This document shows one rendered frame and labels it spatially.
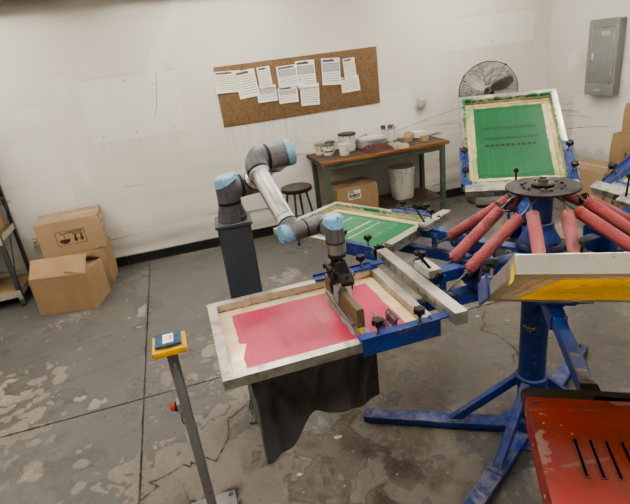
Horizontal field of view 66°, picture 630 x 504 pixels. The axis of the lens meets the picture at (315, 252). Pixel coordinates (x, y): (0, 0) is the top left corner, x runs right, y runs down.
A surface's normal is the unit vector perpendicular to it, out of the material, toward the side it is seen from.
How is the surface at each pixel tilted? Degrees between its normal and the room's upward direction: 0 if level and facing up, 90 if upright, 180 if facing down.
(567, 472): 0
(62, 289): 90
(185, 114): 90
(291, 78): 88
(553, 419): 0
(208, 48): 90
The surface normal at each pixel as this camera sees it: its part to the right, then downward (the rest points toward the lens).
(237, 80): 0.29, 0.29
